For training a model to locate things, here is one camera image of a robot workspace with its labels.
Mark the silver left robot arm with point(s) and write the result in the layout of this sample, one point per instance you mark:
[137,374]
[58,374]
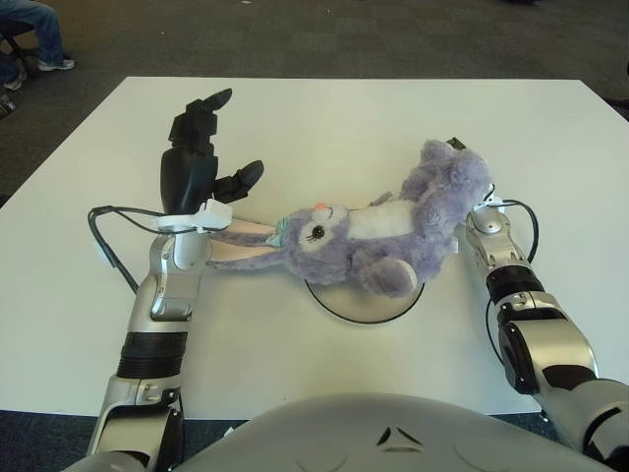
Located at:
[162,295]

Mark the white plate with black rim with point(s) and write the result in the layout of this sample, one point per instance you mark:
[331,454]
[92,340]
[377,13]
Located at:
[363,307]

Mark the striped object on floor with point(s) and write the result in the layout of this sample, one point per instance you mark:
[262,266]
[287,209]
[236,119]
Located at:
[5,104]

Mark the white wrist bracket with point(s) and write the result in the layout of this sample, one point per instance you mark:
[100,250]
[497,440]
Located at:
[211,216]
[494,201]

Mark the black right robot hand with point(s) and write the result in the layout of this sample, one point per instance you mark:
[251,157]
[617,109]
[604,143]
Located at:
[457,144]

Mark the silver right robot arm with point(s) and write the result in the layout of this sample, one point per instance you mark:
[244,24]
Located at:
[545,354]

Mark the grey robot torso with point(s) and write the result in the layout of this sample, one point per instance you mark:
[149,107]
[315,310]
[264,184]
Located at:
[344,437]

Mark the purple plush bunny doll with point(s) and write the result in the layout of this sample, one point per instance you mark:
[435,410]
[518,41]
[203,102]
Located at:
[393,231]

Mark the dark chair under seated person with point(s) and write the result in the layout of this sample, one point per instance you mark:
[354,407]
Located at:
[17,29]

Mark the seated person in jeans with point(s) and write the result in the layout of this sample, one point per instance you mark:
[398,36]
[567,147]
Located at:
[39,24]

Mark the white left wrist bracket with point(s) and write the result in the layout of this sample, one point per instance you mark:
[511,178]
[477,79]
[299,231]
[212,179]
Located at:
[211,216]

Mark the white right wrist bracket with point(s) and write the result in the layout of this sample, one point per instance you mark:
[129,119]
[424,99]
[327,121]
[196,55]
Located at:
[494,201]

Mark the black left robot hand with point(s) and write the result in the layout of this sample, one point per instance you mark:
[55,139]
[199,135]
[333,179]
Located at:
[189,182]

